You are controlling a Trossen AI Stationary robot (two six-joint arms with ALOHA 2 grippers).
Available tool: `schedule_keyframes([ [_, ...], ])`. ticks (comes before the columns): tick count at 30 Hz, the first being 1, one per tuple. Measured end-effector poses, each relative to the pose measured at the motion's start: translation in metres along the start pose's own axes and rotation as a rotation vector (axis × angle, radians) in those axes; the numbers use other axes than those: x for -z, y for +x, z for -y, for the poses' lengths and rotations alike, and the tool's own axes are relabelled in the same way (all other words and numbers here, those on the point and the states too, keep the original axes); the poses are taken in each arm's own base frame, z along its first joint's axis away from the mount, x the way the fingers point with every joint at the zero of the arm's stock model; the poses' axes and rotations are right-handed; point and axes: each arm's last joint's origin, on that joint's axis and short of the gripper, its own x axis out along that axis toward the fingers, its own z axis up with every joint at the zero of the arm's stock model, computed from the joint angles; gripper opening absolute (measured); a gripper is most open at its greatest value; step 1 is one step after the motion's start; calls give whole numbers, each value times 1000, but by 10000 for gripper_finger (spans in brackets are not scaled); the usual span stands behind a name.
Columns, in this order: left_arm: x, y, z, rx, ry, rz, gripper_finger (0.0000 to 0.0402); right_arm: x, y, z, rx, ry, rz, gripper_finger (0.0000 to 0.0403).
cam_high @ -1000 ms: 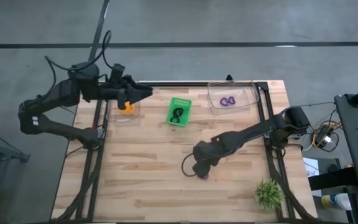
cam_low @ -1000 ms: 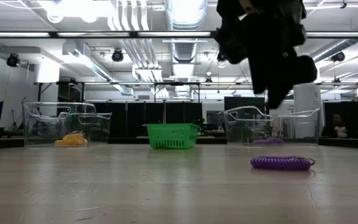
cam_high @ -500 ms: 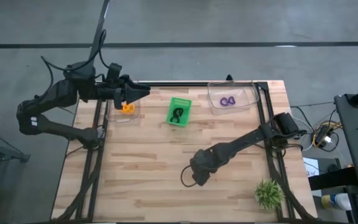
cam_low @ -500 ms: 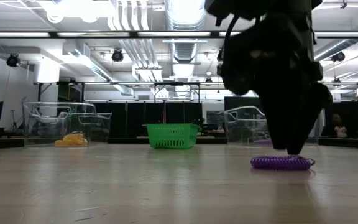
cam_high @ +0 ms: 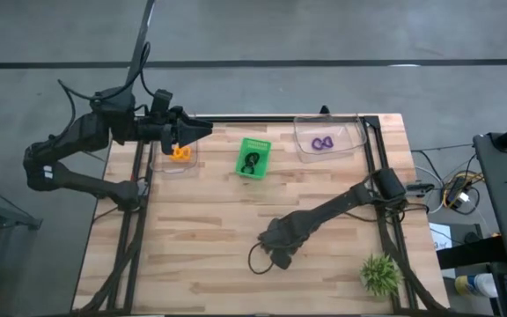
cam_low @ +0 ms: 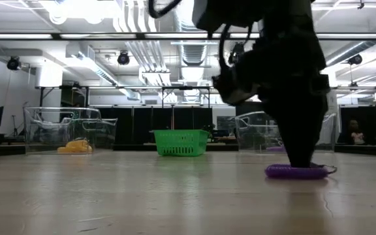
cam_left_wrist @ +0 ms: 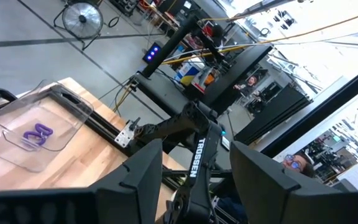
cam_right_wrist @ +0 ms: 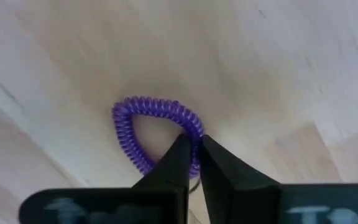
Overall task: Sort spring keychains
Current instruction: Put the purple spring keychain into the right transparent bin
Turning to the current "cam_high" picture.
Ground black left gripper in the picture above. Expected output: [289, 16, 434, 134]
[137, 89, 214, 155]

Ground clear plastic container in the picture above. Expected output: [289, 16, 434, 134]
[150, 127, 201, 175]
[292, 114, 368, 165]

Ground green plastic basket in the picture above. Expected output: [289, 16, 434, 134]
[234, 136, 273, 181]

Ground green artificial plant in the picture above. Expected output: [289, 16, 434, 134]
[360, 252, 405, 298]

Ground black power strip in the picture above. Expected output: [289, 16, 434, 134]
[405, 182, 436, 195]

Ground white paper sheet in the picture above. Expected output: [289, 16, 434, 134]
[428, 222, 453, 253]

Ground black shelf bar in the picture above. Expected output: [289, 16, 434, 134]
[437, 235, 507, 270]

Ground black metal stand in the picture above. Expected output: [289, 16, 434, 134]
[0, 174, 44, 317]

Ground white and yellow bottle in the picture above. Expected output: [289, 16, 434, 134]
[454, 272, 500, 299]

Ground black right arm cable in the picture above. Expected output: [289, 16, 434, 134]
[247, 240, 277, 276]

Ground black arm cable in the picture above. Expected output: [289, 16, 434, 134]
[247, 240, 277, 276]
[57, 41, 153, 116]

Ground black metal table frame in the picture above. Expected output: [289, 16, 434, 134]
[71, 113, 451, 317]

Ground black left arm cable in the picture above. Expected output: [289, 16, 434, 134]
[57, 41, 153, 116]

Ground yellow floor cable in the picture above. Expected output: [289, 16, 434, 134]
[442, 172, 486, 211]

